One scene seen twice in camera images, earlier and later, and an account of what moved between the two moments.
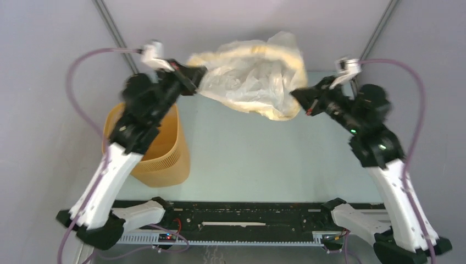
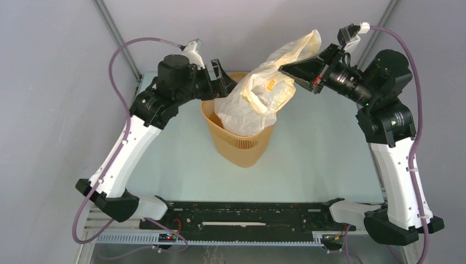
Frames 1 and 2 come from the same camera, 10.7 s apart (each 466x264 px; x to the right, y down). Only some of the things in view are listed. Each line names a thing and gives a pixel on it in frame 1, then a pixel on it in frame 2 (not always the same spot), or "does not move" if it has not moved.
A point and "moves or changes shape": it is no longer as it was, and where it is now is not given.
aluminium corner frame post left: (115, 33) does not move
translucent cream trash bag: (260, 76) moves or changes shape
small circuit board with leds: (166, 238) does not move
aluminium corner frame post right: (384, 18) does not move
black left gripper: (192, 76) -> (221, 87)
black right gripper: (309, 98) -> (313, 73)
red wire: (180, 224) does not move
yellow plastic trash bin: (168, 162) -> (240, 150)
